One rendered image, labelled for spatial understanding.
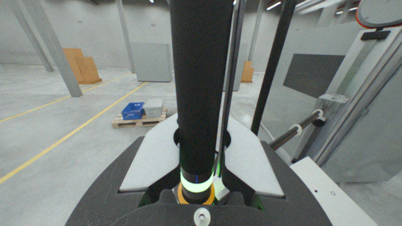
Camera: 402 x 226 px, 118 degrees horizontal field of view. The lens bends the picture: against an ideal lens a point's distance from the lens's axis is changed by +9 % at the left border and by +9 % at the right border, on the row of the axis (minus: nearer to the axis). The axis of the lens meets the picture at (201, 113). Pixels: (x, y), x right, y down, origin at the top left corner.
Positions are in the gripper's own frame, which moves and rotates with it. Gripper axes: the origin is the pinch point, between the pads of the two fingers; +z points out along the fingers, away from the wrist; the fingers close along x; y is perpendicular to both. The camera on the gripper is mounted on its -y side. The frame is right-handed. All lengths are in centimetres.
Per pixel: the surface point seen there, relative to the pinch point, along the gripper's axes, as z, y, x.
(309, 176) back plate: 17, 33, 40
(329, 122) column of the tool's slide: 35, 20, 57
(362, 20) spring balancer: 40, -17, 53
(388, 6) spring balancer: 37, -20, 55
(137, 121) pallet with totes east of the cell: 233, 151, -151
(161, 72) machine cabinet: 680, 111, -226
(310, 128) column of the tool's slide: 39, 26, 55
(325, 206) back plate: 8, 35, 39
